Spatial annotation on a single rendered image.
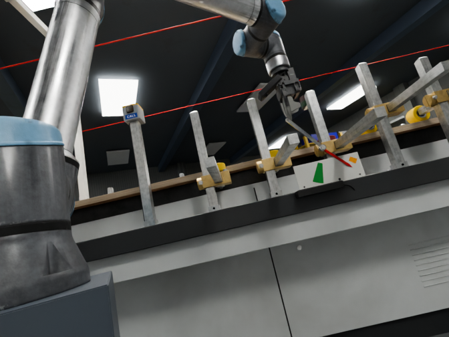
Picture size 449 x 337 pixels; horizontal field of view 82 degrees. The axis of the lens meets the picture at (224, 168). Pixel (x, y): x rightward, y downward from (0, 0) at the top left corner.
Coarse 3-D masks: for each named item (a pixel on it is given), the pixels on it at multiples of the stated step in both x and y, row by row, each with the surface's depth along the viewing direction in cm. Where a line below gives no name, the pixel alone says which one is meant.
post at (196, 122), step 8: (192, 112) 110; (192, 120) 109; (200, 128) 108; (200, 136) 107; (200, 144) 107; (200, 152) 106; (200, 160) 105; (208, 192) 102; (208, 200) 102; (216, 200) 102
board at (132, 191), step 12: (432, 120) 119; (372, 132) 120; (396, 132) 119; (300, 156) 123; (228, 168) 120; (240, 168) 120; (252, 168) 126; (168, 180) 121; (180, 180) 120; (192, 180) 120; (120, 192) 121; (132, 192) 120; (84, 204) 120; (96, 204) 124
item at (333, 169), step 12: (348, 156) 101; (300, 168) 102; (312, 168) 101; (324, 168) 101; (336, 168) 101; (348, 168) 100; (360, 168) 100; (300, 180) 101; (312, 180) 100; (324, 180) 100; (336, 180) 100
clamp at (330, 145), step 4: (332, 140) 103; (328, 144) 103; (332, 144) 103; (348, 144) 102; (316, 148) 104; (328, 148) 102; (332, 148) 102; (336, 148) 102; (340, 148) 102; (344, 148) 102; (348, 148) 102; (316, 152) 105; (320, 152) 103; (324, 152) 102; (332, 152) 103; (336, 152) 105
